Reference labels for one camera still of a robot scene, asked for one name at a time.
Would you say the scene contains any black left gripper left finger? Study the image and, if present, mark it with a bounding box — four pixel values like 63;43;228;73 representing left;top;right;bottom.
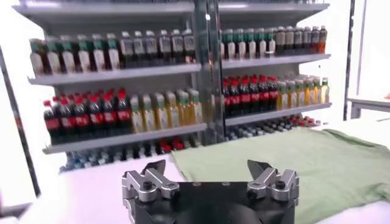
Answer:
121;159;180;203

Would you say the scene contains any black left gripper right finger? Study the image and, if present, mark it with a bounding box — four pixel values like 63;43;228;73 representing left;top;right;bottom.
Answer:
247;160;300;202

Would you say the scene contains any green polo shirt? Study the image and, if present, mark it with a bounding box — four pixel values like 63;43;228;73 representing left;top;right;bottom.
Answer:
170;127;390;224

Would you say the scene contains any small red cap cola bottle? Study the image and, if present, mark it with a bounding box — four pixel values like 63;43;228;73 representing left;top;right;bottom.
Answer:
158;139;172;153
172;138;185;152

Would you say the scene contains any yellow juice bottle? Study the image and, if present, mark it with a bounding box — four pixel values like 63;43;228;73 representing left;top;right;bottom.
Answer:
277;81;288;111
295;79;306;108
130;95;144;134
312;77;322;105
165;90;179;128
141;93;156;132
320;77;330;104
303;78;314;107
188;88;204;125
153;92;168;130
176;89;191;127
286;80;297;110

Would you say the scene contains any grey metal shelf rack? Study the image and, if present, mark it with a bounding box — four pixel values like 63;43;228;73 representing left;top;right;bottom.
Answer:
213;0;333;144
12;0;214;174

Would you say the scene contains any green cap brown tea bottle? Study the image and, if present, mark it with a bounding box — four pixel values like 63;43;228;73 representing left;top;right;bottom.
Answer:
105;32;121;71
75;33;91;73
224;29;236;60
90;33;107;72
255;28;267;58
234;29;246;60
265;27;277;58
59;35;76;74
219;30;225;60
245;28;257;59
29;38;45;77
44;36;62;75

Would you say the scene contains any beige label dark drink bottle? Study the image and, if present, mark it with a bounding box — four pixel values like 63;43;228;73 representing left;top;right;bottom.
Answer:
275;26;286;57
285;26;295;56

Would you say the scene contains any grey metal frame table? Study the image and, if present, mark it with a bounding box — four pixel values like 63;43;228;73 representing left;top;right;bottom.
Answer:
347;94;390;121

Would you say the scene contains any black slanted frame post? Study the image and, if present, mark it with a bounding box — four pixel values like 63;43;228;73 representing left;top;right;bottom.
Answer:
343;0;356;121
0;45;42;197

